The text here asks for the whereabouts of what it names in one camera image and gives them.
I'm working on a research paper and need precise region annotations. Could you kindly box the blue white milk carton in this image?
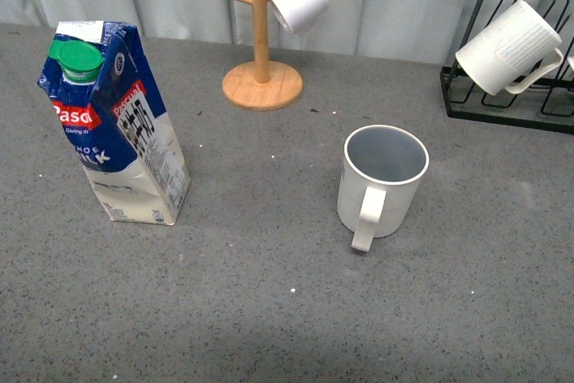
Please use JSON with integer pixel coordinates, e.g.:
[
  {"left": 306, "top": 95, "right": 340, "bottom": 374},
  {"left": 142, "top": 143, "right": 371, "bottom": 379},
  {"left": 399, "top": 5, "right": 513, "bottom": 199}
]
[{"left": 38, "top": 21, "right": 190, "bottom": 225}]

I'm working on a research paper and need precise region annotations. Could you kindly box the cream ribbed mug grey inside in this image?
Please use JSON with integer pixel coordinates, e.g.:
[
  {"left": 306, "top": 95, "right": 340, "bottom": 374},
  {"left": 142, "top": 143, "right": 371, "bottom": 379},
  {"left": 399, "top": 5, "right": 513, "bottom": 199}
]
[{"left": 337, "top": 125, "right": 430, "bottom": 252}]

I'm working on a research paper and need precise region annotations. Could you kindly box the black wire mug rack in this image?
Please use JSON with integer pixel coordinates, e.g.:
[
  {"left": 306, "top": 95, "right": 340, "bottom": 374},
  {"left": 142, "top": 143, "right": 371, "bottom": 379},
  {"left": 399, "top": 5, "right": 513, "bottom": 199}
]
[{"left": 439, "top": 0, "right": 573, "bottom": 134}]

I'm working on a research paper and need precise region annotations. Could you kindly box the cream ribbed mug on rack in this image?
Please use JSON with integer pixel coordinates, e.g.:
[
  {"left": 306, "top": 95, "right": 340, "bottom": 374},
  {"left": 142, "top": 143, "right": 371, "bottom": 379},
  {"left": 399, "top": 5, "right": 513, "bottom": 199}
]
[{"left": 456, "top": 0, "right": 564, "bottom": 95}]

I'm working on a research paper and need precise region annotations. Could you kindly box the wooden mug tree stand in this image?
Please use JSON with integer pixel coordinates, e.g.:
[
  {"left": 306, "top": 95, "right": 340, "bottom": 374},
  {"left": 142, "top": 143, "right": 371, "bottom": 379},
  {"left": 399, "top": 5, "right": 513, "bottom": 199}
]
[{"left": 222, "top": 0, "right": 303, "bottom": 111}]

